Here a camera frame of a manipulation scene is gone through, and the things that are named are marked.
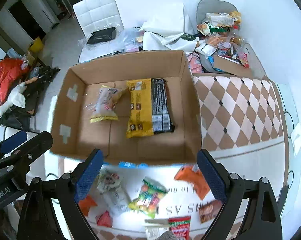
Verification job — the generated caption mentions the white yellow snack bag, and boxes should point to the white yellow snack bag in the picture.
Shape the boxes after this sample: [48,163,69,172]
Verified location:
[86,85,127,124]

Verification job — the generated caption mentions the grey chair with snacks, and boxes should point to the grey chair with snacks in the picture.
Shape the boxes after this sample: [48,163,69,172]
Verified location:
[195,0,249,74]

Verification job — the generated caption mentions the small orange snack bag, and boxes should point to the small orange snack bag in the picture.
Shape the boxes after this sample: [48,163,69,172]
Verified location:
[78,194,98,217]

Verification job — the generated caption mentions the brown snack bag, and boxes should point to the brown snack bag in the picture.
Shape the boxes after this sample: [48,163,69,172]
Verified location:
[199,200,223,224]

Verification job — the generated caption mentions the small red snack packet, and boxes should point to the small red snack packet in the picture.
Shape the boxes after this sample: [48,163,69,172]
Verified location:
[96,211,113,228]

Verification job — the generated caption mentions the white goose plush toy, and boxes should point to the white goose plush toy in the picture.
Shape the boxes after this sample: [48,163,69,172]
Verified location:
[0,77,38,118]

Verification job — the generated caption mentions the brown cardboard box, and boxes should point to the brown cardboard box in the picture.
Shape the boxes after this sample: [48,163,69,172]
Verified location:
[50,49,203,165]

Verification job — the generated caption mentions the white panda snack bag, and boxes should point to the white panda snack bag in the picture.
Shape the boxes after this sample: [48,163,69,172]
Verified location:
[97,168,131,216]

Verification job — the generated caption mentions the red green snack pack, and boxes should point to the red green snack pack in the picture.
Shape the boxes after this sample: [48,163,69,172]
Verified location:
[168,216,191,240]

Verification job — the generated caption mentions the red plastic bag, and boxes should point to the red plastic bag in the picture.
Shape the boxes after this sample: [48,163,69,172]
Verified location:
[0,57,29,106]

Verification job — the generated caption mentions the colourful candy bag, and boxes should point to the colourful candy bag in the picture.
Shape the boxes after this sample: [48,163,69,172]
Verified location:
[128,177,168,219]

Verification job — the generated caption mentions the yellow bucket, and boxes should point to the yellow bucket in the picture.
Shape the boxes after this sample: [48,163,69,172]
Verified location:
[29,37,44,54]

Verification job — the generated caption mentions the yellow black snack bag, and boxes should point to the yellow black snack bag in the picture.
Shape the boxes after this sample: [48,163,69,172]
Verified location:
[126,78,175,138]

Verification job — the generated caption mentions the black bag on chair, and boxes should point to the black bag on chair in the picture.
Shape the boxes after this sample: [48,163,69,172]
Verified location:
[87,27,116,45]

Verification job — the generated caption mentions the white padded chair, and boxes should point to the white padded chair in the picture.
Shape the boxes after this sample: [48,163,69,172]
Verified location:
[73,0,124,63]

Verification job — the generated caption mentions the white tote bag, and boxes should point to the white tote bag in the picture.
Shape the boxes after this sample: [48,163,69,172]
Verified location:
[141,3,199,53]

